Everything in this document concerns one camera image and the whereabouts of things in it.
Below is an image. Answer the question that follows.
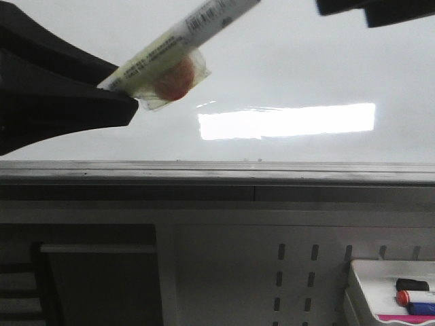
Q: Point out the white whiteboard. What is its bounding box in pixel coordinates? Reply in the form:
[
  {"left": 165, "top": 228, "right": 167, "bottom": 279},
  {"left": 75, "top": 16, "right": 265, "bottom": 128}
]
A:
[{"left": 6, "top": 1, "right": 434, "bottom": 164}]

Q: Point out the dark cabinet with shelf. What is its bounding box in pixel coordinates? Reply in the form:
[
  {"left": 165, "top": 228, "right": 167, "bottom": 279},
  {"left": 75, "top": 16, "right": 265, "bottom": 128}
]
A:
[{"left": 1, "top": 224, "right": 163, "bottom": 325}]

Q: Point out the blue capped marker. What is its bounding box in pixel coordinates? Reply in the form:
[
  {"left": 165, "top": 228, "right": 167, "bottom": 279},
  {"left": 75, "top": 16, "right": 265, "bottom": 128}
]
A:
[{"left": 407, "top": 302, "right": 435, "bottom": 316}]

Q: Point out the white slotted pegboard panel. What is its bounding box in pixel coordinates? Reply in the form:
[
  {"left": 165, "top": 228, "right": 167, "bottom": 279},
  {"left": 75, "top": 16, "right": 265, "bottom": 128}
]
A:
[{"left": 172, "top": 223, "right": 434, "bottom": 325}]

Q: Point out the dark metal whiteboard tray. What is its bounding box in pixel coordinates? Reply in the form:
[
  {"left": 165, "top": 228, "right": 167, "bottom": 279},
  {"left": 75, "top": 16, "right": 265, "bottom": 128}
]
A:
[{"left": 1, "top": 161, "right": 434, "bottom": 204}]

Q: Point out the white whiteboard marker black tip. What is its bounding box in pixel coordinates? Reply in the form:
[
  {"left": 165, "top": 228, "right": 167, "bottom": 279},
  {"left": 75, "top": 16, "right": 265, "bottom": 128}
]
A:
[{"left": 97, "top": 1, "right": 259, "bottom": 110}]

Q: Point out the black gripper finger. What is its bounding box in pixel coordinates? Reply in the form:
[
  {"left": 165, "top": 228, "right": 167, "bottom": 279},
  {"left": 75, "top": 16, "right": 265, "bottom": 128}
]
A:
[
  {"left": 1, "top": 1, "right": 118, "bottom": 86},
  {"left": 1, "top": 50, "right": 139, "bottom": 155}
]

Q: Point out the white plastic storage bin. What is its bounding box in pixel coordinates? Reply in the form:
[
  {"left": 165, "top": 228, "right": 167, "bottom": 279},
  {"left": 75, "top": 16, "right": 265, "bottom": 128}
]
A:
[{"left": 343, "top": 259, "right": 434, "bottom": 325}]

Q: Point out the black marker cap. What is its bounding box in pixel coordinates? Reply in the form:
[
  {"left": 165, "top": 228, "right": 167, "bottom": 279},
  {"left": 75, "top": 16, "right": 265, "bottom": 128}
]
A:
[{"left": 396, "top": 278, "right": 430, "bottom": 291}]

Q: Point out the pink white eraser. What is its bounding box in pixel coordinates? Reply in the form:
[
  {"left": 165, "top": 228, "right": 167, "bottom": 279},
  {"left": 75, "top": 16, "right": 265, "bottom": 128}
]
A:
[{"left": 377, "top": 314, "right": 434, "bottom": 325}]

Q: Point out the red capped marker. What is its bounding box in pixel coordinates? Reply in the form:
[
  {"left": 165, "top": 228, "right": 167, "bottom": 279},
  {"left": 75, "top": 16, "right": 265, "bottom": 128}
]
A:
[{"left": 396, "top": 289, "right": 435, "bottom": 306}]

